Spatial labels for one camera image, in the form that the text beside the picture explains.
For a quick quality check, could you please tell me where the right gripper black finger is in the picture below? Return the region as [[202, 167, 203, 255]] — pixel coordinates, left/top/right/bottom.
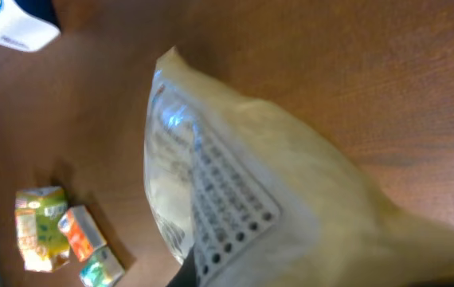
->
[[166, 247, 198, 287]]

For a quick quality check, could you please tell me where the teal green small carton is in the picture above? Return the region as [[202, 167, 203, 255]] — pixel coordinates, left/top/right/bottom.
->
[[80, 246, 125, 287]]

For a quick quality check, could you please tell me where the beige plastic snack bag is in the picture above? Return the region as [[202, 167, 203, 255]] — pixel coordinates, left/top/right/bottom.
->
[[144, 49, 454, 287]]

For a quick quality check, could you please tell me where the orange small carton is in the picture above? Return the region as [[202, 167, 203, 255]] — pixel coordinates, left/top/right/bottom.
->
[[57, 206, 107, 261]]

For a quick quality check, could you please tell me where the green yellow juice carton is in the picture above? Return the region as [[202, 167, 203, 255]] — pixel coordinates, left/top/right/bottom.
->
[[14, 186, 70, 273]]

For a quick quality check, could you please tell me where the white barcode scanner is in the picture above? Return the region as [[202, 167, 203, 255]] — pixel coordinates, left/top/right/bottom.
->
[[0, 0, 61, 53]]

